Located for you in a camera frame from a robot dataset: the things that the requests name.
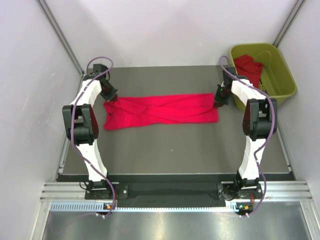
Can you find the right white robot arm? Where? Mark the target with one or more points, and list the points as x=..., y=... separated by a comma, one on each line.
x=258, y=125

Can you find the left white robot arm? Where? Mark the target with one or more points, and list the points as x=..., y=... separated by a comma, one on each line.
x=82, y=130

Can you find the right aluminium frame post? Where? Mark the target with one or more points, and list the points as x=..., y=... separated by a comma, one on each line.
x=298, y=5

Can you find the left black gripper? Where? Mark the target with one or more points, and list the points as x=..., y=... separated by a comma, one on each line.
x=112, y=96

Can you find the left aluminium frame post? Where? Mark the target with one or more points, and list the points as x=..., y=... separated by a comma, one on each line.
x=44, y=7

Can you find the dark red t shirt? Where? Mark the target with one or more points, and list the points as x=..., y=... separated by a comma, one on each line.
x=246, y=66

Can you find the bright pink t shirt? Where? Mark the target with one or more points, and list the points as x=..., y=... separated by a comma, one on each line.
x=132, y=112

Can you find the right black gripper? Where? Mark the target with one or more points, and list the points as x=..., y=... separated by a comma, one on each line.
x=218, y=102

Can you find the olive green plastic basket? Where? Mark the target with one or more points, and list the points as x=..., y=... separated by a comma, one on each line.
x=276, y=79

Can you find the grey aluminium front rail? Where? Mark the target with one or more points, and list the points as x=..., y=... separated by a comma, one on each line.
x=276, y=191

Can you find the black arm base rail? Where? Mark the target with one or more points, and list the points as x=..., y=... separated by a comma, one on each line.
x=173, y=190

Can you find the slotted grey cable duct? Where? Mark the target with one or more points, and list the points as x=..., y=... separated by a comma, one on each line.
x=104, y=207

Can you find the aluminium frame post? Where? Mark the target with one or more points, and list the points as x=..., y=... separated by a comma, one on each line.
x=298, y=5
x=44, y=7

